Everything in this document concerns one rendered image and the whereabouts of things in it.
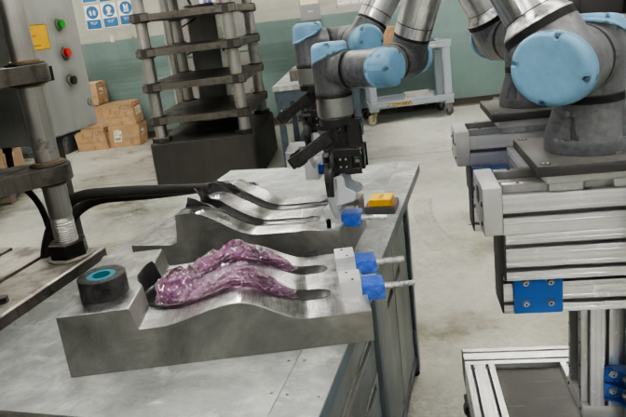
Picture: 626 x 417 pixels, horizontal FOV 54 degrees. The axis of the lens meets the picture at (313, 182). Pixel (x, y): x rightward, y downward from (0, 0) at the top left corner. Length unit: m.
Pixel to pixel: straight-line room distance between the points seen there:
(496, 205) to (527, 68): 0.26
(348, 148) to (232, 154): 4.09
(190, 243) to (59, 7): 0.88
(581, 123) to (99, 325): 0.86
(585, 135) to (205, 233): 0.79
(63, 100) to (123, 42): 6.36
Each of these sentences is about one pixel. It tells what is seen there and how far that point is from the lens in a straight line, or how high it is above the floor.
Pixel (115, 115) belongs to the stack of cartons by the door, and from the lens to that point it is 8.01.
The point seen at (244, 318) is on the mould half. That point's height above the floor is 0.87.
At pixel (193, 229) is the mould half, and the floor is 0.90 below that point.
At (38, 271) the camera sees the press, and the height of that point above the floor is 0.78.
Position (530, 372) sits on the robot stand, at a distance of 2.04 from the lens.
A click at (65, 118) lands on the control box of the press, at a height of 1.12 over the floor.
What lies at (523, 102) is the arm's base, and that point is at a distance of 1.60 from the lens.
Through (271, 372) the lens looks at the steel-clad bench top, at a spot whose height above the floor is 0.80.
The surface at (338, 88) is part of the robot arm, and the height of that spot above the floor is 1.17.
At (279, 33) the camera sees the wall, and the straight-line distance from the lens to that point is 7.79.
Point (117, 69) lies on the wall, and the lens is 8.32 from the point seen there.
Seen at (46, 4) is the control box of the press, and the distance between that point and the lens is 1.93.
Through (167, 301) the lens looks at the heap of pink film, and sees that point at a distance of 1.11.
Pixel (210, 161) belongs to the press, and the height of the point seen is 0.20.
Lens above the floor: 1.32
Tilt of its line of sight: 15 degrees down
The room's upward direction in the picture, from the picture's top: 7 degrees counter-clockwise
